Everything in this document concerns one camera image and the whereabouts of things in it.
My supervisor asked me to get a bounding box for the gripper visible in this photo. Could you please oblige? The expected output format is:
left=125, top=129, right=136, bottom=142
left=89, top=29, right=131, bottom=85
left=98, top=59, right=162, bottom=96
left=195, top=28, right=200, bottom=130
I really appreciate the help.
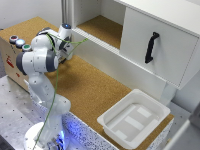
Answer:
left=58, top=40, right=75, bottom=63

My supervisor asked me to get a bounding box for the white cabinet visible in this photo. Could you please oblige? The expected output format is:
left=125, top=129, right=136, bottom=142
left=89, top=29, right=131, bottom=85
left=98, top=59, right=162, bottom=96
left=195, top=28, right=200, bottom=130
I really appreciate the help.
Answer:
left=60, top=0, right=200, bottom=107

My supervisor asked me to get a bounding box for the green button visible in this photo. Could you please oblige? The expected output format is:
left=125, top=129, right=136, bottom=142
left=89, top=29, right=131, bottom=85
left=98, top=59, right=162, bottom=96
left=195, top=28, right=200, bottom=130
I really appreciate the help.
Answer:
left=21, top=43, right=33, bottom=53

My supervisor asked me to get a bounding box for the blue button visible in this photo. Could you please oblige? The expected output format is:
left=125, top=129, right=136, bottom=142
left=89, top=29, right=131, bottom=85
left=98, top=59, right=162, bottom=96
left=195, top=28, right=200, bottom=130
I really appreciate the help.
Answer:
left=14, top=38, right=26, bottom=49

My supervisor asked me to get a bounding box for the red button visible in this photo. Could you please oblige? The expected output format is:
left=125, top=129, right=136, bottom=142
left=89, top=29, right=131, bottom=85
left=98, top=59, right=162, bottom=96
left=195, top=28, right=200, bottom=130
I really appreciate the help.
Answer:
left=8, top=34, right=19, bottom=45

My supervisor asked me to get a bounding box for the white sliding door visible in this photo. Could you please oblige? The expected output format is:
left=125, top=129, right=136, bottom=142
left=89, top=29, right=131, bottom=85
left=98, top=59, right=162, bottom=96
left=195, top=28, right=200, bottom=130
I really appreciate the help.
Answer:
left=119, top=6, right=200, bottom=89

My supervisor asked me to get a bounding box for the white plastic box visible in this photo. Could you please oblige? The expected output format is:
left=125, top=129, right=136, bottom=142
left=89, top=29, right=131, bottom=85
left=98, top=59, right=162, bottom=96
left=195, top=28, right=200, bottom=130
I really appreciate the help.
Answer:
left=96, top=88, right=172, bottom=150

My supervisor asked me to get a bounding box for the green cable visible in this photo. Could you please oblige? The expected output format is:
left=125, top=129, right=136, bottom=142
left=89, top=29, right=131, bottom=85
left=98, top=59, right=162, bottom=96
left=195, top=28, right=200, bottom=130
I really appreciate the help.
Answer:
left=32, top=32, right=90, bottom=150

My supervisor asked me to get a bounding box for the black door handle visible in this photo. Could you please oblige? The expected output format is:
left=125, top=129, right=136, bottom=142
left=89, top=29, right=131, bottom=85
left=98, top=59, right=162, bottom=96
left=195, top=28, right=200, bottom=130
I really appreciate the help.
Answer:
left=144, top=31, right=160, bottom=65

